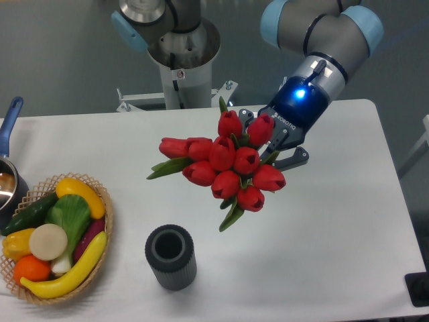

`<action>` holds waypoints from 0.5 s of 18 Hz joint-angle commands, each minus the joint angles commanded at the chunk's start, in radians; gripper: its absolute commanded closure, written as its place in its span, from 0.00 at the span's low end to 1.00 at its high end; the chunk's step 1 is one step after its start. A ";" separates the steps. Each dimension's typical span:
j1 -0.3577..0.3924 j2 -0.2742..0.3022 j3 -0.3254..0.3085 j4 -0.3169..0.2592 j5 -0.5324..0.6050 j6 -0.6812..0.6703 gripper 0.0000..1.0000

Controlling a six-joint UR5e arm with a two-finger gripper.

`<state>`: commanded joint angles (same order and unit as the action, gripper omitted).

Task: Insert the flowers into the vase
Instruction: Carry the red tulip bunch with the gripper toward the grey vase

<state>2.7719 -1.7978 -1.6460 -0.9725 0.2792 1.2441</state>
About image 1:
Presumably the blue handled saucepan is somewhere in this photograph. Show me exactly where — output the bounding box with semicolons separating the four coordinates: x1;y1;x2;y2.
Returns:
1;97;29;229

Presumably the woven wicker basket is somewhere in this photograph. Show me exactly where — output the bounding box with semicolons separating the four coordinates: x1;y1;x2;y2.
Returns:
1;173;113;305

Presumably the green cucumber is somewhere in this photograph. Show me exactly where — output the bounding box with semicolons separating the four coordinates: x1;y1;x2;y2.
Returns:
1;193;58;236

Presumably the red tulip bouquet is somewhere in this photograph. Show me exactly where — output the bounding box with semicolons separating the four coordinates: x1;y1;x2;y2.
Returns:
148;101;286;231

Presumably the yellow banana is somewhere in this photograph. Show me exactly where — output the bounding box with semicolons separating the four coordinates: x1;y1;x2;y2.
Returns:
20;231;107;299

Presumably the beige round slice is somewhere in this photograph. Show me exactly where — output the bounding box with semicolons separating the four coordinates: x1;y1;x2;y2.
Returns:
29;223;68;261

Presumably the dark grey ribbed vase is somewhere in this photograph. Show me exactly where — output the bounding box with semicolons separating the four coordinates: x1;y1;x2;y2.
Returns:
145;224;197;291

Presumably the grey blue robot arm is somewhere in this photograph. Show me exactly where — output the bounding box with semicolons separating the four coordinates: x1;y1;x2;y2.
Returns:
239;1;384;171

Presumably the purple eggplant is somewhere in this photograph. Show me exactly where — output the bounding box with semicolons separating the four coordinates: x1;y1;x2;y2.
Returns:
73;218;105;263

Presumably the green bok choy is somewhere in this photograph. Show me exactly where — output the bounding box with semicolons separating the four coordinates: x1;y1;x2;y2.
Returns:
44;195;90;277

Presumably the orange fruit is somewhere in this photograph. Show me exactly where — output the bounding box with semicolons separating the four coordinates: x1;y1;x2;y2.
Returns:
13;255;51;286

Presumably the yellow bell pepper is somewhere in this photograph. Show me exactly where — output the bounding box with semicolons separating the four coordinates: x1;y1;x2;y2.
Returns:
2;228;36;261

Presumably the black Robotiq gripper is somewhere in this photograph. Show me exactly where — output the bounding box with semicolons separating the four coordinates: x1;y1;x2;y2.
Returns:
238;76;329;172

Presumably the metal mounting bracket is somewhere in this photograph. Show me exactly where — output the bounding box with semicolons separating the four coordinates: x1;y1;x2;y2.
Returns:
116;80;239;113

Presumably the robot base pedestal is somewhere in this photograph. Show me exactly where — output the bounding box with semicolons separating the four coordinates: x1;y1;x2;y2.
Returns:
111;0;222;110

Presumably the black device at edge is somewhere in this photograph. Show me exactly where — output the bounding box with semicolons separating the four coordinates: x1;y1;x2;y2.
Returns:
404;272;428;307

